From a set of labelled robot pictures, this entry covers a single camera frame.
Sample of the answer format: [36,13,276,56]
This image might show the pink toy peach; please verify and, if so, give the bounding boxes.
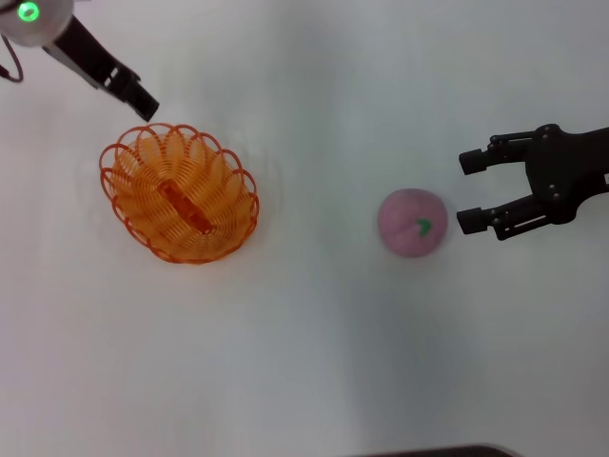
[377,188,449,259]

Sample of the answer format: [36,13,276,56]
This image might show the red thin cable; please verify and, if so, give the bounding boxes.
[0,34,25,84]

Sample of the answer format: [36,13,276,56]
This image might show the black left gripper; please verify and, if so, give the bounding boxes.
[42,13,160,122]

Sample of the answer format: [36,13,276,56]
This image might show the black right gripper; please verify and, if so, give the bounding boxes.
[456,124,609,241]

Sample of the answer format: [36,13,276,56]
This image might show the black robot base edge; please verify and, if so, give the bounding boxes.
[364,443,519,457]

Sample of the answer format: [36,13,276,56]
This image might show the orange plastic wire basket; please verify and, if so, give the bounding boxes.
[98,122,261,266]

